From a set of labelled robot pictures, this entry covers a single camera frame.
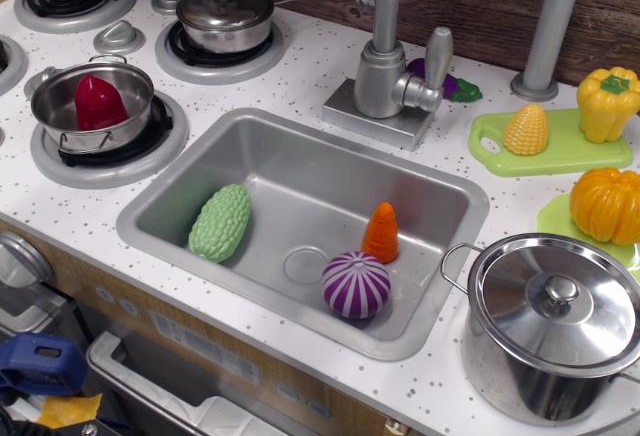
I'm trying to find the orange toy carrot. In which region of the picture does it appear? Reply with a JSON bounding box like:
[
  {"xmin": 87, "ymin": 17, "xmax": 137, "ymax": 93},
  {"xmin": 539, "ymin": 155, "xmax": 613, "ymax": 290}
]
[{"xmin": 361, "ymin": 201, "xmax": 399, "ymax": 263}]

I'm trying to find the yellow tape piece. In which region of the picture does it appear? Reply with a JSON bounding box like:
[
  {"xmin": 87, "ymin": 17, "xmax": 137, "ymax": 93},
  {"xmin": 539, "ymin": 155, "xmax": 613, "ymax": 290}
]
[{"xmin": 36, "ymin": 394, "xmax": 103, "ymax": 429}]

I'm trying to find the back left stove burner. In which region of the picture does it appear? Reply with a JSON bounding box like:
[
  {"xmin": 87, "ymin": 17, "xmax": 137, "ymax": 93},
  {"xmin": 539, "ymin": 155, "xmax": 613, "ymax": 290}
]
[{"xmin": 14, "ymin": 0, "xmax": 136, "ymax": 34}]

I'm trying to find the front stove burner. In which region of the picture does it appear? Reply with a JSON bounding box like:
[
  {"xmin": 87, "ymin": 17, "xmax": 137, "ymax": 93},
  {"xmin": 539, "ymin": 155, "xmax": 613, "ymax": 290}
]
[{"xmin": 30, "ymin": 92, "xmax": 189, "ymax": 189}]

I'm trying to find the large steel pot with lid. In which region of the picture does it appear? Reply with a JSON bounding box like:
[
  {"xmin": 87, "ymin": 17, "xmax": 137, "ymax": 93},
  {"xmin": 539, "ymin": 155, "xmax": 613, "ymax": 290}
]
[{"xmin": 457, "ymin": 233, "xmax": 639, "ymax": 426}]

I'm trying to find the green toy bitter gourd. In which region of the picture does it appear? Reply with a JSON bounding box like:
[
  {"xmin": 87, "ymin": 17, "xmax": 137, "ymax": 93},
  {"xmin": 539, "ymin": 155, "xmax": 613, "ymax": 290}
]
[{"xmin": 188, "ymin": 184, "xmax": 251, "ymax": 263}]

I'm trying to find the purple toy eggplant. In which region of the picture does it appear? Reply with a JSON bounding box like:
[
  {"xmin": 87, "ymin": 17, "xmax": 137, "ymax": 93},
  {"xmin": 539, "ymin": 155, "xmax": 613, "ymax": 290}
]
[{"xmin": 407, "ymin": 58, "xmax": 483, "ymax": 103}]

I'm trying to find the back right stove burner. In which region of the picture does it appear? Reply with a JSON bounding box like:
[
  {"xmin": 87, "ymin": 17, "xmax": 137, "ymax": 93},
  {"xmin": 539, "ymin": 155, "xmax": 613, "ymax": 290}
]
[{"xmin": 155, "ymin": 22, "xmax": 284, "ymax": 86}]

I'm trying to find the silver toy faucet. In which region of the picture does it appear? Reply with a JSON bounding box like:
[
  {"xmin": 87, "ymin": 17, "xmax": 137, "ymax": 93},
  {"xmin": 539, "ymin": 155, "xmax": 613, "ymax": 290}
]
[{"xmin": 322, "ymin": 0, "xmax": 453, "ymax": 151}]

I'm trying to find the silver toy sink basin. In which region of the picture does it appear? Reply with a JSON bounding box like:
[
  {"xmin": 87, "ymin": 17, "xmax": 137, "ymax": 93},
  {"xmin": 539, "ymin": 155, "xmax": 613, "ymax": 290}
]
[{"xmin": 116, "ymin": 108, "xmax": 489, "ymax": 361}]

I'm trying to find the orange toy pumpkin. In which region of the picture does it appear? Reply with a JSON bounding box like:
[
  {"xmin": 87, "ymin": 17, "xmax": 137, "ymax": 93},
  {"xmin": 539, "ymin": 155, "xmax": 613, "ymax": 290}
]
[{"xmin": 569, "ymin": 167, "xmax": 639, "ymax": 246}]

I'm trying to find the purple striped toy onion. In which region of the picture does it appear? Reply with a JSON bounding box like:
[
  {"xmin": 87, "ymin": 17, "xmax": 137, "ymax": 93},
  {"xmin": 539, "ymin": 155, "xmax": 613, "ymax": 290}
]
[{"xmin": 321, "ymin": 251, "xmax": 391, "ymax": 320}]

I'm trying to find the grey stove knob middle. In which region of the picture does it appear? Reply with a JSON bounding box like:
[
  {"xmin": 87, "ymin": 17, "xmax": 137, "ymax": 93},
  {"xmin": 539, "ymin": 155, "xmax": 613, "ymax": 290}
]
[{"xmin": 93, "ymin": 20, "xmax": 146, "ymax": 56}]

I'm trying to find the open steel pot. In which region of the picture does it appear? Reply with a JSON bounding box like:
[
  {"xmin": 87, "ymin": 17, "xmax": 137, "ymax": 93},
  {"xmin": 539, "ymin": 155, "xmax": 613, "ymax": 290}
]
[{"xmin": 30, "ymin": 60, "xmax": 154, "ymax": 154}]

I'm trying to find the red toy pepper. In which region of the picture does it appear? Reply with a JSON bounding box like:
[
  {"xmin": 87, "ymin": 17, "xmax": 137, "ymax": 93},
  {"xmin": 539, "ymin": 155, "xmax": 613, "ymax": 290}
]
[{"xmin": 74, "ymin": 74, "xmax": 129, "ymax": 131}]

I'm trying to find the blue clamp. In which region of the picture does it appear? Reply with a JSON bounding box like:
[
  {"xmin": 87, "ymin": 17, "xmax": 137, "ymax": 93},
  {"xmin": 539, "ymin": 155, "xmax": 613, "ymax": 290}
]
[{"xmin": 1, "ymin": 333, "xmax": 88, "ymax": 396}]

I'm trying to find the toy oven door handle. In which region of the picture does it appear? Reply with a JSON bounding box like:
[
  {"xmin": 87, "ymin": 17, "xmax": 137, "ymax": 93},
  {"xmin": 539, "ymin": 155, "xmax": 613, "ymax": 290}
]
[{"xmin": 86, "ymin": 332, "xmax": 282, "ymax": 435}]

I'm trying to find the green plastic plate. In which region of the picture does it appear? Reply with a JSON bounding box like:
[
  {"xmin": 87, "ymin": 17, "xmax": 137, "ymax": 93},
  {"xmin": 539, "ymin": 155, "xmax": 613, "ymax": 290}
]
[{"xmin": 537, "ymin": 194, "xmax": 640, "ymax": 279}]

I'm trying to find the stove burner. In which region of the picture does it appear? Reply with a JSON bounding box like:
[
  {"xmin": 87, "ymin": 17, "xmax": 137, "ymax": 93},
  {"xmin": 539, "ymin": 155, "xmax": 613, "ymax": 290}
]
[
  {"xmin": 155, "ymin": 22, "xmax": 284, "ymax": 86},
  {"xmin": 30, "ymin": 92, "xmax": 189, "ymax": 189},
  {"xmin": 14, "ymin": 0, "xmax": 136, "ymax": 34},
  {"xmin": 0, "ymin": 35, "xmax": 28, "ymax": 95}
]

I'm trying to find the yellow toy bell pepper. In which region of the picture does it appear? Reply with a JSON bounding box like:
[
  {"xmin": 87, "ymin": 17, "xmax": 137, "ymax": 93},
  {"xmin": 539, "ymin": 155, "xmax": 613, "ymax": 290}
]
[{"xmin": 576, "ymin": 66, "xmax": 639, "ymax": 143}]

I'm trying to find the far left stove burner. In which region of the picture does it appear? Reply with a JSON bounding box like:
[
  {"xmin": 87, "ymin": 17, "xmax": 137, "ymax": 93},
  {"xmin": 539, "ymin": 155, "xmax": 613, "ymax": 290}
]
[{"xmin": 0, "ymin": 35, "xmax": 28, "ymax": 95}]

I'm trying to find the grey vertical pole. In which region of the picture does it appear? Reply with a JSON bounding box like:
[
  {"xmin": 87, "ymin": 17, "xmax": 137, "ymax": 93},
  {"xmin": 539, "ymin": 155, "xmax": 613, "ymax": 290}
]
[{"xmin": 511, "ymin": 0, "xmax": 576, "ymax": 102}]

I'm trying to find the yellow toy corn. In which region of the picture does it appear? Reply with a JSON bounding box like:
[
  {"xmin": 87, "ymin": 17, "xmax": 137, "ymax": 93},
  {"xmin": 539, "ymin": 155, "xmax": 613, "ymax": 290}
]
[{"xmin": 502, "ymin": 104, "xmax": 549, "ymax": 156}]

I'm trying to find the green cutting board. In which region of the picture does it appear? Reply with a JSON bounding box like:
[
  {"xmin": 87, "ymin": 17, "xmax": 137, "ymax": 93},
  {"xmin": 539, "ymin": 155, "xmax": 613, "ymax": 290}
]
[{"xmin": 468, "ymin": 109, "xmax": 633, "ymax": 177}]

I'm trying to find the grey stove knob left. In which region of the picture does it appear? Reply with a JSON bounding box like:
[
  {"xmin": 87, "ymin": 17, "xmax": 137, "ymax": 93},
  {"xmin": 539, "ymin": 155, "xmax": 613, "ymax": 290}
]
[{"xmin": 24, "ymin": 66, "xmax": 59, "ymax": 100}]

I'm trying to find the small steel pot with lid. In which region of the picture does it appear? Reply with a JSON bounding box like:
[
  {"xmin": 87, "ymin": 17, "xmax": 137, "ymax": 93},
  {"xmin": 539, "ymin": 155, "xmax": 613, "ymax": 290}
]
[{"xmin": 176, "ymin": 0, "xmax": 276, "ymax": 54}]

